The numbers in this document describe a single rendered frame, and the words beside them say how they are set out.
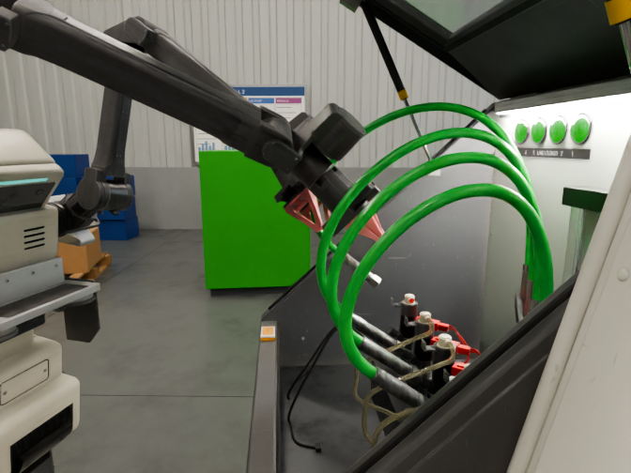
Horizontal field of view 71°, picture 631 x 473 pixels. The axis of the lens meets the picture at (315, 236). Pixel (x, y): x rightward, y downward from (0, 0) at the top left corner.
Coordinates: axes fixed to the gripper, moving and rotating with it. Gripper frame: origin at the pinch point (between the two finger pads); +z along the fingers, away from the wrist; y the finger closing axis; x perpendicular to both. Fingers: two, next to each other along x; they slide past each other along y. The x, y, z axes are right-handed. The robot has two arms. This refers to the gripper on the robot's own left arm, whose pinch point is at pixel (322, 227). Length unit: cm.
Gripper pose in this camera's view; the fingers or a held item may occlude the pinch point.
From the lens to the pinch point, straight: 82.9
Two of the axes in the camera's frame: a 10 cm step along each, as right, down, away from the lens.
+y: 5.9, 0.4, 8.1
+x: -6.6, 6.0, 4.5
